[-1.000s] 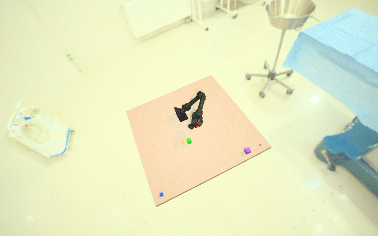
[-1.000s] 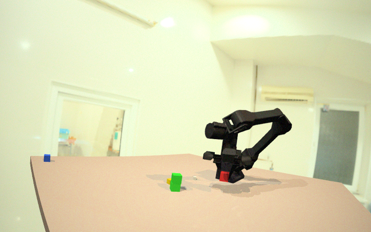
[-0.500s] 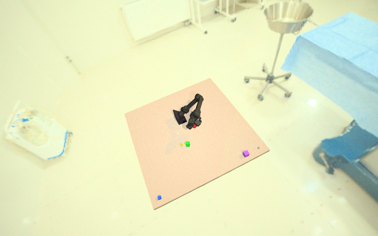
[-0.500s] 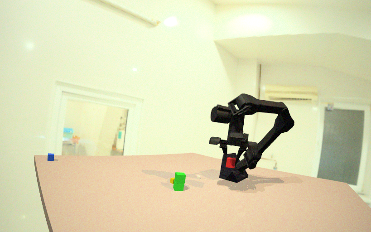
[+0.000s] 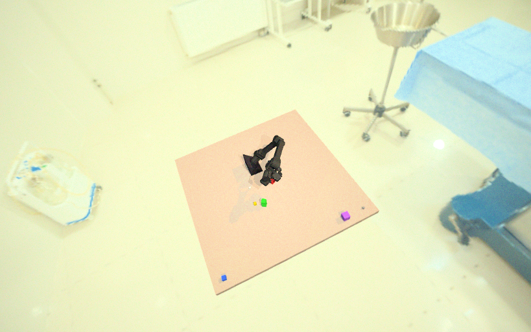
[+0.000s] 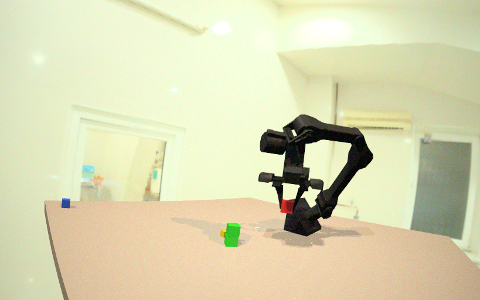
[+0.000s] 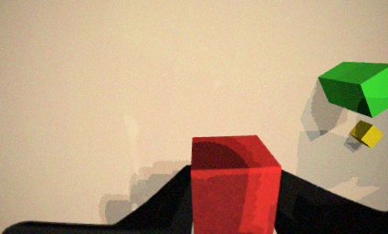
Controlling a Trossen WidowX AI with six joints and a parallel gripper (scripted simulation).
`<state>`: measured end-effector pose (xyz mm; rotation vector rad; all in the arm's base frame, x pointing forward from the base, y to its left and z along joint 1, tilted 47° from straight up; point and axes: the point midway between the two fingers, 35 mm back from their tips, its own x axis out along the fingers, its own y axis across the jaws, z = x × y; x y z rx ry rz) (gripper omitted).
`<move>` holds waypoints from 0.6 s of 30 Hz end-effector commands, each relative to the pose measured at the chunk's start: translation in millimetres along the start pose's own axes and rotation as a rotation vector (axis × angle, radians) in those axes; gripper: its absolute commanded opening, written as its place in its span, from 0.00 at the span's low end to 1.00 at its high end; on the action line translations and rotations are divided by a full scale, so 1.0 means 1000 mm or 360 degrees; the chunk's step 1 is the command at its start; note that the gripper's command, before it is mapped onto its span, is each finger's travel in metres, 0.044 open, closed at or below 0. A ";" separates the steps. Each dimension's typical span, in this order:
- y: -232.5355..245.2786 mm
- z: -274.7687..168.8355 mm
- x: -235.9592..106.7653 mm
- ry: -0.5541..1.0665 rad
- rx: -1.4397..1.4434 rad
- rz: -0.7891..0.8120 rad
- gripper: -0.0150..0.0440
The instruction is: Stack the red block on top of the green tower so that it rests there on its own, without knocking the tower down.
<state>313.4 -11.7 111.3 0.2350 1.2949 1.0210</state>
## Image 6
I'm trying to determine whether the small blue block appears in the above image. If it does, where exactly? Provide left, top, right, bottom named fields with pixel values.
left=62, top=198, right=70, bottom=209

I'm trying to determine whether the green block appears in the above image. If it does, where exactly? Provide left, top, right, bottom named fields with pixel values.
left=224, top=233, right=239, bottom=247
left=226, top=223, right=241, bottom=237

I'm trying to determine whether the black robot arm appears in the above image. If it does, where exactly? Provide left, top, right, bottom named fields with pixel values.
left=260, top=114, right=373, bottom=224

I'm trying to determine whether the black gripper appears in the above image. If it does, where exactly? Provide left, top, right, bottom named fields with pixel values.
left=258, top=156, right=324, bottom=211

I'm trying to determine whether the red block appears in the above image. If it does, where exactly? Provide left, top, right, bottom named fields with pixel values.
left=280, top=199, right=294, bottom=214

